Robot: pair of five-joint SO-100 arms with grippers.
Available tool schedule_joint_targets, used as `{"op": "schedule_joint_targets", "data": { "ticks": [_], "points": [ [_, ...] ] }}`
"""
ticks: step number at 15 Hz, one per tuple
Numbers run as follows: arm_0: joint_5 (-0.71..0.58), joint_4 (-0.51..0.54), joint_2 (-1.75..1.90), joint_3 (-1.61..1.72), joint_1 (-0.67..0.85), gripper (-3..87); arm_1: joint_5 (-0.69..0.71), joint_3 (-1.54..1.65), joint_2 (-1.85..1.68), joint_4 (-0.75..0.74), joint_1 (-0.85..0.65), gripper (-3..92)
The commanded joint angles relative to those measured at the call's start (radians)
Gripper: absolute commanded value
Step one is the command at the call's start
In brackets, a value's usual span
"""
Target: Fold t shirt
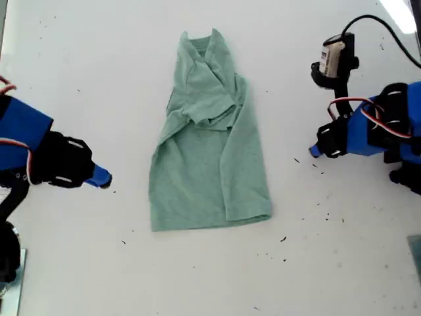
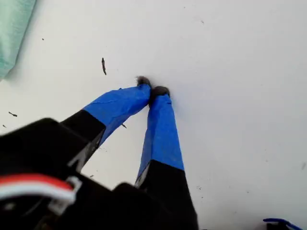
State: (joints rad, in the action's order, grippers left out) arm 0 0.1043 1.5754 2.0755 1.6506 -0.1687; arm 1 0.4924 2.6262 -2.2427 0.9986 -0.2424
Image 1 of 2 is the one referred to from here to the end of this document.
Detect green t-shirt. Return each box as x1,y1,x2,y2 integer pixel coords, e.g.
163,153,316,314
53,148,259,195
148,28,273,232

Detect shiny steel plate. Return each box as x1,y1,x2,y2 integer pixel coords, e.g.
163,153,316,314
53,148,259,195
0,248,27,316

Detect arm red white wire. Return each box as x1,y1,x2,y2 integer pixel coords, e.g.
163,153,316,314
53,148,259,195
327,97,414,139
0,138,37,185

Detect black white camera box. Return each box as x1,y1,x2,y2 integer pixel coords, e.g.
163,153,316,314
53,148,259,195
309,32,360,90

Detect black camera cable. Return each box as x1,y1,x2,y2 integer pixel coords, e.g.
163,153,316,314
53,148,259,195
341,14,421,69

